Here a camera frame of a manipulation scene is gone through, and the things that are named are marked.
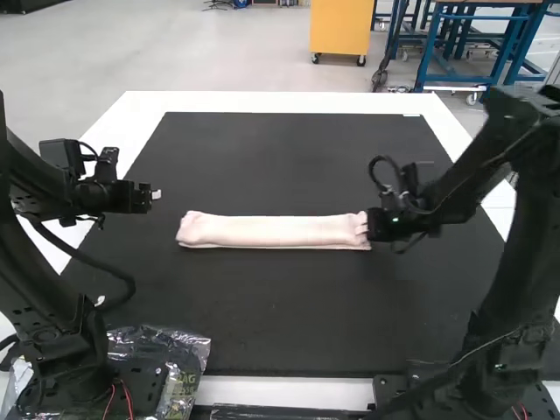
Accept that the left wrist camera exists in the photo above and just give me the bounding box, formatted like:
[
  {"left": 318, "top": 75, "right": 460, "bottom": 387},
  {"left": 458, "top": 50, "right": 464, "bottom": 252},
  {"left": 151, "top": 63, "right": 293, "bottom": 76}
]
[{"left": 94, "top": 147, "right": 121, "bottom": 181}]

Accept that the yellow wheeled cabinet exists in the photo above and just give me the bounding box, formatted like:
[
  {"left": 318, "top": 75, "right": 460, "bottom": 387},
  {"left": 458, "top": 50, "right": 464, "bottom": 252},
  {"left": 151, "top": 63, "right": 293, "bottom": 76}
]
[{"left": 308, "top": 0, "right": 377, "bottom": 67}]

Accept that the black cable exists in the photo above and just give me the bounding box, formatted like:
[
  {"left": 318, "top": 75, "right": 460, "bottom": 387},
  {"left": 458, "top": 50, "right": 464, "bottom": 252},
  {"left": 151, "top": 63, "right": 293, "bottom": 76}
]
[
  {"left": 367, "top": 155, "right": 402, "bottom": 194},
  {"left": 17, "top": 212, "right": 137, "bottom": 310}
]

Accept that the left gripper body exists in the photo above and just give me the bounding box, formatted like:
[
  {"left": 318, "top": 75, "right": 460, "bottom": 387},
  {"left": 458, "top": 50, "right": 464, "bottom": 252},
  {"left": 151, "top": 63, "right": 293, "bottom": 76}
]
[{"left": 72, "top": 178, "right": 153, "bottom": 215}]

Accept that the blue metal frame trolley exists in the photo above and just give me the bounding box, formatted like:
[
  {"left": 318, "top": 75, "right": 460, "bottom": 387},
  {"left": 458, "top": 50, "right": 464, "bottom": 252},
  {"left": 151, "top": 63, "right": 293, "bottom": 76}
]
[
  {"left": 413, "top": 0, "right": 560, "bottom": 105},
  {"left": 383, "top": 0, "right": 439, "bottom": 61}
]

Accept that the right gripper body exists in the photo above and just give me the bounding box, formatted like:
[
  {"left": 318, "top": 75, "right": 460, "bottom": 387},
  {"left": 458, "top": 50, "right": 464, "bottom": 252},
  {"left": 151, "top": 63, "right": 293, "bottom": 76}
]
[{"left": 366, "top": 205, "right": 424, "bottom": 243}]

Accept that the black mat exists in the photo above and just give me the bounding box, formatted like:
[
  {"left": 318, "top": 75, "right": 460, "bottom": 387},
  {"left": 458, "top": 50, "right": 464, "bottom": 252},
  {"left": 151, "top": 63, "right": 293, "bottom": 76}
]
[{"left": 72, "top": 111, "right": 511, "bottom": 379}]

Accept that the silver foil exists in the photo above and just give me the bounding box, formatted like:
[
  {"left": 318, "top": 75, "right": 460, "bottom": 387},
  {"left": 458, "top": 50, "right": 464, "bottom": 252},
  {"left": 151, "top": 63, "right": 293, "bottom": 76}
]
[{"left": 7, "top": 324, "right": 212, "bottom": 419}]

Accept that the dark base panel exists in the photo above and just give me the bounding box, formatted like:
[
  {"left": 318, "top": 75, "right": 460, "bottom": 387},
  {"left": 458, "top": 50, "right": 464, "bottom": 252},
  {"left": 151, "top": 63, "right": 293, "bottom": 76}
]
[{"left": 371, "top": 374, "right": 560, "bottom": 420}]

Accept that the pale towel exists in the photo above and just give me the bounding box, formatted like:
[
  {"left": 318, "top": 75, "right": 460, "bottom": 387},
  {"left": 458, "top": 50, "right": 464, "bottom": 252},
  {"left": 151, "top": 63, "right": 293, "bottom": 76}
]
[{"left": 175, "top": 210, "right": 373, "bottom": 252}]

